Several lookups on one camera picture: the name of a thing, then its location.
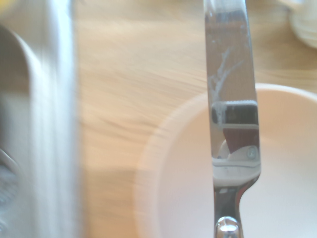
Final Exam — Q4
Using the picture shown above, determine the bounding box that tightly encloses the white dish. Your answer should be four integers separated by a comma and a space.
288, 0, 317, 49

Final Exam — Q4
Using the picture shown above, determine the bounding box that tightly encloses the stainless steel kitchen sink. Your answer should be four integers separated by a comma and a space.
0, 0, 84, 238

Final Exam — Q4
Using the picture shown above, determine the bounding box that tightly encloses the white bowl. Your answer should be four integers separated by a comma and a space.
135, 83, 317, 238

